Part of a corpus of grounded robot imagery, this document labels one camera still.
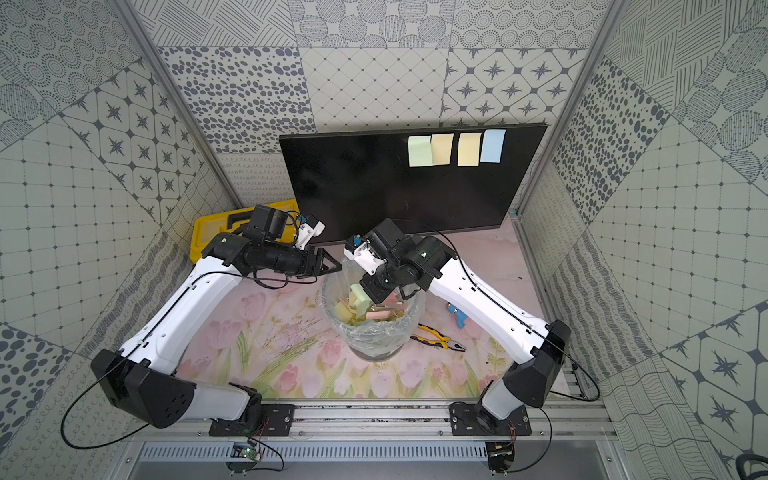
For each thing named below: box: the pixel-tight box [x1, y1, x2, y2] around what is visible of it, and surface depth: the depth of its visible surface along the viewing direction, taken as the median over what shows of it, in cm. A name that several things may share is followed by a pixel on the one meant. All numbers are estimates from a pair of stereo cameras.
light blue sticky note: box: [480, 129, 507, 163], surface depth 69 cm
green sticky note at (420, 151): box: [408, 135, 433, 167], surface depth 66 cm
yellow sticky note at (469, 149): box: [457, 132, 482, 167], surface depth 69 cm
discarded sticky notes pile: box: [335, 284, 405, 324], surface depth 76 cm
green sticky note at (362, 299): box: [350, 283, 371, 319], surface depth 75 cm
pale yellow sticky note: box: [431, 133, 455, 166], surface depth 67 cm
